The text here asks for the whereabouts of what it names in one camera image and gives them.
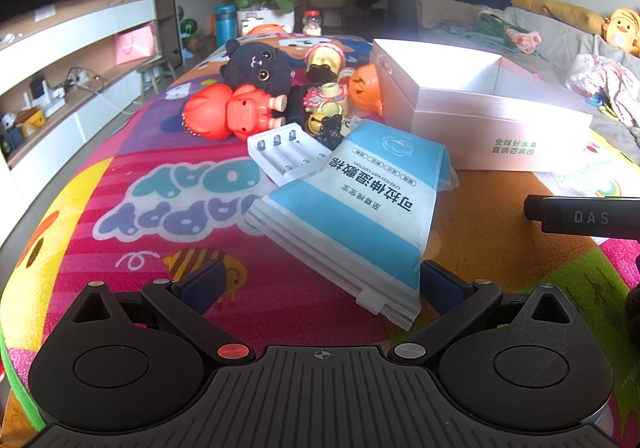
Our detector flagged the gold red helmet toy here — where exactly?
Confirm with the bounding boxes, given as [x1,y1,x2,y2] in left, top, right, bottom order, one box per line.
[305,45,347,82]

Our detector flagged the grey covered sofa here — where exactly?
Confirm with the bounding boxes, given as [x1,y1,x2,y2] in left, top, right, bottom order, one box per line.
[416,0,640,163]

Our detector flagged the yellow box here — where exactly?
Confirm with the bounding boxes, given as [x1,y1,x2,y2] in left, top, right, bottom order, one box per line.
[14,108,47,135]

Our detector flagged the yellow pillow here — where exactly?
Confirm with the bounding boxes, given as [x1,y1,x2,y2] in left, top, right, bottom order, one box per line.
[512,0,609,36]

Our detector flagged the red pig toy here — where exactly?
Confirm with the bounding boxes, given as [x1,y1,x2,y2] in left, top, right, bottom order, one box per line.
[182,84,288,142]

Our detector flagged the small black object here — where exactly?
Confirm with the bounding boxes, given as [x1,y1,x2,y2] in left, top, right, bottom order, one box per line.
[286,86,307,127]

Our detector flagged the small wooden stool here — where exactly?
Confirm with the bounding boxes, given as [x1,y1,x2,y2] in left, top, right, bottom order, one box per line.
[137,56,177,96]

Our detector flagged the small black figure toy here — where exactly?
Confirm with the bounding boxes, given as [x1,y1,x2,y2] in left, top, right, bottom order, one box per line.
[319,115,352,149]

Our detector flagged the yellow duck plush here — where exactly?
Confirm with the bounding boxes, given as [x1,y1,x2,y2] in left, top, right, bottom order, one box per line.
[602,8,640,57]

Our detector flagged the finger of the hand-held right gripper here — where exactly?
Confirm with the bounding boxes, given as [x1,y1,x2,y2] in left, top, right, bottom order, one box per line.
[524,195,548,231]

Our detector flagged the black chair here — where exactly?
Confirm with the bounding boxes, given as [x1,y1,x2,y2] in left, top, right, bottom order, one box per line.
[357,0,386,23]

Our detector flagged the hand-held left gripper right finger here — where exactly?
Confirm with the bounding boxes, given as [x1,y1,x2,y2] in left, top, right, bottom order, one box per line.
[387,259,583,370]

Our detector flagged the white plastic battery case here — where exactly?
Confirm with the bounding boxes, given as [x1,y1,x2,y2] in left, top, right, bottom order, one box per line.
[247,124,332,187]

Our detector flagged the colourful cartoon play mat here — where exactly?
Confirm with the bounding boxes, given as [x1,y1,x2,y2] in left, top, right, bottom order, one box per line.
[0,32,640,434]

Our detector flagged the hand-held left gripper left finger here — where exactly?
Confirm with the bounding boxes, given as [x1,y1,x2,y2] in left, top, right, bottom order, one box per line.
[65,258,257,370]

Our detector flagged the white tv wall cabinet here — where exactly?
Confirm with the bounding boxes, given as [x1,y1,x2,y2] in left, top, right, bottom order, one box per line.
[0,0,172,191]

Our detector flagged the pink paper bag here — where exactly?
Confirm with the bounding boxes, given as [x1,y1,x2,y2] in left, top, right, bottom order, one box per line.
[114,24,154,66]

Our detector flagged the green clothing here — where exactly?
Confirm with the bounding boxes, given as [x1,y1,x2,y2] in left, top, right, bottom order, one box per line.
[465,10,522,54]

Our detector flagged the orange pumpkin toy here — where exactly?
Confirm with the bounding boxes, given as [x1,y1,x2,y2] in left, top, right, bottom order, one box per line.
[348,64,386,117]

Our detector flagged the blue water bottle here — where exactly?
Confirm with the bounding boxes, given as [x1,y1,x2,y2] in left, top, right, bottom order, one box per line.
[215,4,237,48]

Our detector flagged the black plush toy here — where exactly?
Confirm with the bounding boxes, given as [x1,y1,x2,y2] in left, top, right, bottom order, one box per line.
[221,40,297,94]

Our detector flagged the blue white wet wipes packet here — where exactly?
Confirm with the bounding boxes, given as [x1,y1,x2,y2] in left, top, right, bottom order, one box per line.
[247,119,460,331]

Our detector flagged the white pink floral cloth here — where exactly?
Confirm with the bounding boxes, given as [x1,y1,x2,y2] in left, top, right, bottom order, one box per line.
[566,52,640,129]

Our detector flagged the gold bells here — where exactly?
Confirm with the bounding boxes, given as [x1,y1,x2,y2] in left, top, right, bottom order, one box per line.
[306,100,342,135]

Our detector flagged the pink clothing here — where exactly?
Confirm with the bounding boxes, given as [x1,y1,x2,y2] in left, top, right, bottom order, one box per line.
[505,26,544,53]

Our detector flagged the pale pink cardboard box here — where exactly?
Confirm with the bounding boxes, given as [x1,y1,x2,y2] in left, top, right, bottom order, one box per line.
[371,38,595,173]

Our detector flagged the pastel baby teether toy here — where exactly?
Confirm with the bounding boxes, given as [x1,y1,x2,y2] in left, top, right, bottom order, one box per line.
[587,94,619,119]

